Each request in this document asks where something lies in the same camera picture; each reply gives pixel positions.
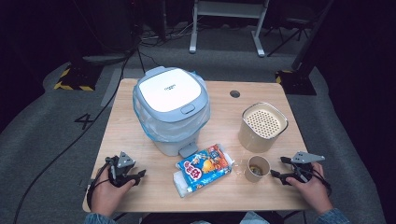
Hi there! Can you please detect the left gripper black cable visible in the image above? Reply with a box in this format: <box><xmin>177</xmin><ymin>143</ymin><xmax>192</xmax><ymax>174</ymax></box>
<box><xmin>86</xmin><ymin>157</ymin><xmax>114</xmax><ymax>213</ymax></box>

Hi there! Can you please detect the person's left hand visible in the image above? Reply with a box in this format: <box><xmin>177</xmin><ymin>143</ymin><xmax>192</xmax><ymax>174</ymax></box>
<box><xmin>90</xmin><ymin>164</ymin><xmax>136</xmax><ymax>217</ymax></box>

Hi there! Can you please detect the white desk frame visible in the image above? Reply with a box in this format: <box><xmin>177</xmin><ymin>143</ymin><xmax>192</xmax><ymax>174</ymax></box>
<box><xmin>189</xmin><ymin>0</ymin><xmax>271</xmax><ymax>58</ymax></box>

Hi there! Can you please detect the person's right hand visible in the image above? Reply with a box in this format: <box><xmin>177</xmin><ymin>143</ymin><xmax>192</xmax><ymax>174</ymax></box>
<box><xmin>285</xmin><ymin>162</ymin><xmax>334</xmax><ymax>216</ymax></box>

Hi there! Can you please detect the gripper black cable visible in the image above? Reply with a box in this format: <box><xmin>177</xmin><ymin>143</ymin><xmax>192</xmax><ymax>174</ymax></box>
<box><xmin>86</xmin><ymin>157</ymin><xmax>114</xmax><ymax>213</ymax></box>
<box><xmin>306</xmin><ymin>167</ymin><xmax>332</xmax><ymax>198</ymax></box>

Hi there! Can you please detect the white and blue pedal bin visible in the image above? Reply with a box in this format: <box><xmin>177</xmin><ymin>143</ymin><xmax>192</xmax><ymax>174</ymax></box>
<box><xmin>132</xmin><ymin>65</ymin><xmax>211</xmax><ymax>158</ymax></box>

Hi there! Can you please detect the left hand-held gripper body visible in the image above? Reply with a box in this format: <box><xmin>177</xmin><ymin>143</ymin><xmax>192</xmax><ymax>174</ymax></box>
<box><xmin>105</xmin><ymin>151</ymin><xmax>138</xmax><ymax>189</ymax></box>

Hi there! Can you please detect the black tripod stand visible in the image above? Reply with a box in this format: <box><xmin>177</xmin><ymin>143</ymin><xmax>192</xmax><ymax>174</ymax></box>
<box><xmin>265</xmin><ymin>17</ymin><xmax>312</xmax><ymax>58</ymax></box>

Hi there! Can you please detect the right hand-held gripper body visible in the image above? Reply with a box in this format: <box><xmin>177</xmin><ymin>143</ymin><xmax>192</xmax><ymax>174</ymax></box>
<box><xmin>290</xmin><ymin>151</ymin><xmax>326</xmax><ymax>183</ymax></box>

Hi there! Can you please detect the beige canister with strainer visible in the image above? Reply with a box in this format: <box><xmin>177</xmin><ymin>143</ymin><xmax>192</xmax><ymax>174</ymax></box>
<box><xmin>237</xmin><ymin>102</ymin><xmax>290</xmax><ymax>154</ymax></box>

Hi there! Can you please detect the long black floor cable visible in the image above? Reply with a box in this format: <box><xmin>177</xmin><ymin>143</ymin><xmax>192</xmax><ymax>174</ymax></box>
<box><xmin>12</xmin><ymin>46</ymin><xmax>139</xmax><ymax>224</ymax></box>

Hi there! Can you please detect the dark slanted metal stand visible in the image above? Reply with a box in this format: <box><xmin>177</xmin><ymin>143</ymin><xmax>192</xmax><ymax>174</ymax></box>
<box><xmin>290</xmin><ymin>0</ymin><xmax>336</xmax><ymax>72</ymax></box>

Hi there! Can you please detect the beige paper cup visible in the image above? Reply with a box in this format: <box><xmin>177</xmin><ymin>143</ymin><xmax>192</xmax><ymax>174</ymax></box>
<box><xmin>244</xmin><ymin>155</ymin><xmax>271</xmax><ymax>184</ymax></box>

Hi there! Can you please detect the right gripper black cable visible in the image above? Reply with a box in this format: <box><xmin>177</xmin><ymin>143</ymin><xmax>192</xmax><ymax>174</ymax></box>
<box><xmin>306</xmin><ymin>167</ymin><xmax>332</xmax><ymax>198</ymax></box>

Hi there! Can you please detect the yellow black striped base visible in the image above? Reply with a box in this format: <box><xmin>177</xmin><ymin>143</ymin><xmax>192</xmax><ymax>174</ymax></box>
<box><xmin>53</xmin><ymin>63</ymin><xmax>105</xmax><ymax>92</ymax></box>
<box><xmin>275</xmin><ymin>69</ymin><xmax>318</xmax><ymax>96</ymax></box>

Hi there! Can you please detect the blue snack packet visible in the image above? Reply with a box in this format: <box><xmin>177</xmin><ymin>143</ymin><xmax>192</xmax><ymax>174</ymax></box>
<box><xmin>173</xmin><ymin>143</ymin><xmax>235</xmax><ymax>198</ymax></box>

